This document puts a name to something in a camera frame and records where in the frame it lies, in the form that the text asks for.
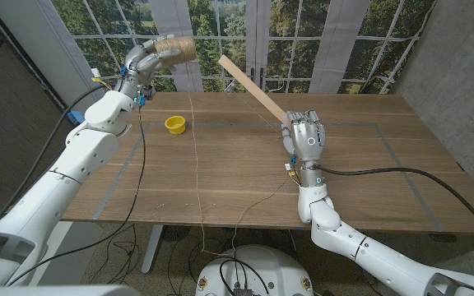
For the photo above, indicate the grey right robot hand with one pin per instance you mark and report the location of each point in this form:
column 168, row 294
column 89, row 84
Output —
column 307, row 140

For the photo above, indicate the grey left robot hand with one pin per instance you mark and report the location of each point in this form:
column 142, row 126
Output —
column 138, row 66

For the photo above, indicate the jute twine spool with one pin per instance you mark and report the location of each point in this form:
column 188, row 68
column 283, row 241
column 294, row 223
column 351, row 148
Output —
column 183, row 48

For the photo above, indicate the thin jute thread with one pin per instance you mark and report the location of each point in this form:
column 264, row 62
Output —
column 257, row 201
column 196, row 156

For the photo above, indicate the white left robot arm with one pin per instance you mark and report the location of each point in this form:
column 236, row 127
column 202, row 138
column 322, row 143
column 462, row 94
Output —
column 76, row 156

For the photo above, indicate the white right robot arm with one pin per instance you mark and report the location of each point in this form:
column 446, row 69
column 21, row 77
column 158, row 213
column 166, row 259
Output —
column 385, row 267

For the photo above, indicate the small yellow cup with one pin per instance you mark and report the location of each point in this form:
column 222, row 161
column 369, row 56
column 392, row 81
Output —
column 175, row 124

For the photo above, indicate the printed window backdrop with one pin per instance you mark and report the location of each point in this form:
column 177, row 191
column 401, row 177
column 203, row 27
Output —
column 229, row 33

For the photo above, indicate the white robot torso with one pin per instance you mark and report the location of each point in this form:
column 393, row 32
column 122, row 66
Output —
column 257, row 271

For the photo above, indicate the white table leg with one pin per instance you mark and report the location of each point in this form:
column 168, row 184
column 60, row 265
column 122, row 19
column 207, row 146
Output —
column 152, row 248

